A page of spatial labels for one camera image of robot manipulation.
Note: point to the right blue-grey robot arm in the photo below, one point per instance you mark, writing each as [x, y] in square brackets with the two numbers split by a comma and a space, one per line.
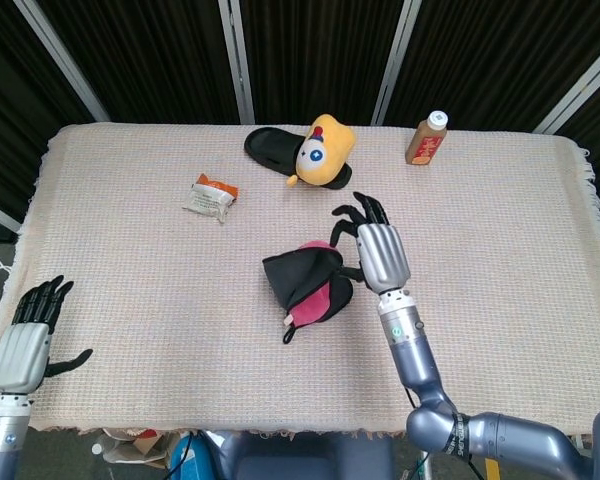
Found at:
[415, 360]

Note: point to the beige woven tablecloth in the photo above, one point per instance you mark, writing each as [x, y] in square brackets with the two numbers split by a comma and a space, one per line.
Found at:
[180, 325]

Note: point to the pink and grey towel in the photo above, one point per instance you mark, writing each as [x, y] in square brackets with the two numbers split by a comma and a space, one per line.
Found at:
[300, 272]

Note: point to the black slipper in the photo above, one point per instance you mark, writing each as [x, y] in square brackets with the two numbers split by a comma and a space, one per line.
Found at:
[267, 145]

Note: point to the blue-grey robot torso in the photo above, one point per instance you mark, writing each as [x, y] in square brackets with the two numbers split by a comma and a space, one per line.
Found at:
[300, 460]

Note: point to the crumpled snack packet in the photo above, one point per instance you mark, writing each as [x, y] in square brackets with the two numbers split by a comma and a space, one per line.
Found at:
[207, 200]

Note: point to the yellow plush toy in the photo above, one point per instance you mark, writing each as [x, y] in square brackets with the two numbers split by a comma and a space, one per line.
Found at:
[330, 160]

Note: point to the brown drink bottle white cap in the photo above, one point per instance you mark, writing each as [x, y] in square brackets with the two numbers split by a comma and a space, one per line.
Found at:
[425, 145]

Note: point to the brown paper bag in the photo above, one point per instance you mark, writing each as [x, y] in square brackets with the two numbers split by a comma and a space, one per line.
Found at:
[140, 447]

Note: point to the blue plastic bin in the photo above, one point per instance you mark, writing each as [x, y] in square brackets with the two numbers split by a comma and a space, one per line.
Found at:
[187, 460]

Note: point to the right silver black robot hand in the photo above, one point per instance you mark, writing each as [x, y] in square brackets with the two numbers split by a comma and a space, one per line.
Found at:
[382, 255]

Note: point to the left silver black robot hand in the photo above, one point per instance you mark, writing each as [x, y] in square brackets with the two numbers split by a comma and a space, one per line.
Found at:
[20, 355]

